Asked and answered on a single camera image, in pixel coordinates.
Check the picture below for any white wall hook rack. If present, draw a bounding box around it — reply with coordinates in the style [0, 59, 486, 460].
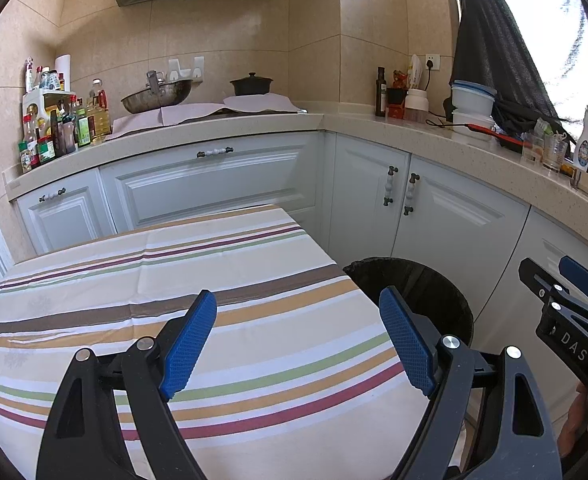
[167, 56, 206, 84]

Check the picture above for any white stove cover sheet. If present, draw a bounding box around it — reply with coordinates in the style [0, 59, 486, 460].
[111, 103, 225, 137]
[222, 93, 308, 114]

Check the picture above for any kitchen window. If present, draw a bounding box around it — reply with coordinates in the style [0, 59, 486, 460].
[474, 0, 588, 127]

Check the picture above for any group of condiment bottles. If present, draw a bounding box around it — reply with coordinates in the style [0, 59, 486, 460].
[17, 57, 92, 174]

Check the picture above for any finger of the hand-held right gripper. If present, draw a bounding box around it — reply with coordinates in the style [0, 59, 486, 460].
[518, 258, 564, 304]
[560, 255, 588, 311]

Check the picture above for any dark hanging cloth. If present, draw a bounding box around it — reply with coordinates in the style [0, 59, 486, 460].
[448, 0, 575, 134]

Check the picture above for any yellow cooking oil bottle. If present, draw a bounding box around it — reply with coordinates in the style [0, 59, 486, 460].
[86, 78, 113, 139]

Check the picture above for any person's right hand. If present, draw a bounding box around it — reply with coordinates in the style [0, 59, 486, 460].
[558, 384, 588, 459]

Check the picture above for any striped tablecloth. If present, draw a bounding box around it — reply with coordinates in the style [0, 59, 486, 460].
[0, 203, 469, 480]

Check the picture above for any white spice shelf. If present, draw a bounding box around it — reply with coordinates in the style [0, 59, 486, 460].
[22, 89, 78, 127]

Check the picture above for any clear measuring cup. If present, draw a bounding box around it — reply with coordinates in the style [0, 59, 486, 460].
[540, 134, 571, 171]

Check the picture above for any black trash bin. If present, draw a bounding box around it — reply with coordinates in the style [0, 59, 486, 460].
[342, 257, 475, 357]

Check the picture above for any beige stone countertop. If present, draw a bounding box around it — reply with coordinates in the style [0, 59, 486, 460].
[4, 110, 588, 261]

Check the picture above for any clear glass cup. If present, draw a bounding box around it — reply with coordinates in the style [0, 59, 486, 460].
[520, 132, 545, 166]

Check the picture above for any paper towel roll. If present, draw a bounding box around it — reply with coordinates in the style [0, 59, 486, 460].
[55, 53, 72, 92]

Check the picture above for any black power cable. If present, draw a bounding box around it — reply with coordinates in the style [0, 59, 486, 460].
[426, 67, 455, 129]

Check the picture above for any white cabinet door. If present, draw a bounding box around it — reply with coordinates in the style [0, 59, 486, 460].
[16, 169, 118, 256]
[328, 133, 413, 266]
[474, 209, 588, 411]
[98, 132, 325, 234]
[391, 155, 532, 307]

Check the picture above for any tall dark glass bottle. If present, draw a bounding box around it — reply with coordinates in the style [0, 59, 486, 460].
[374, 66, 388, 118]

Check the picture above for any stacked white bowls blue rim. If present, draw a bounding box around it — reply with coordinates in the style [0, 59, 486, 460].
[450, 81, 497, 134]

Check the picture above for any white jar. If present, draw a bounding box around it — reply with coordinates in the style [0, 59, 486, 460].
[404, 88, 430, 124]

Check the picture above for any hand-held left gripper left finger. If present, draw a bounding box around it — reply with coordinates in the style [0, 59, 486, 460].
[36, 290, 218, 480]

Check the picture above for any red handled tool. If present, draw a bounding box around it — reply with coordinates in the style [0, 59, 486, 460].
[463, 123, 525, 149]

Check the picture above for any black pot with lid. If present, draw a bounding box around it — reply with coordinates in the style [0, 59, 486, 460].
[229, 72, 275, 97]

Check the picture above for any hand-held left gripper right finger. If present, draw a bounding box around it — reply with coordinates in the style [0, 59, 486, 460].
[379, 286, 564, 480]

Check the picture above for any steel wok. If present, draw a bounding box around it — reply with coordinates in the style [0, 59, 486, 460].
[120, 70, 195, 115]

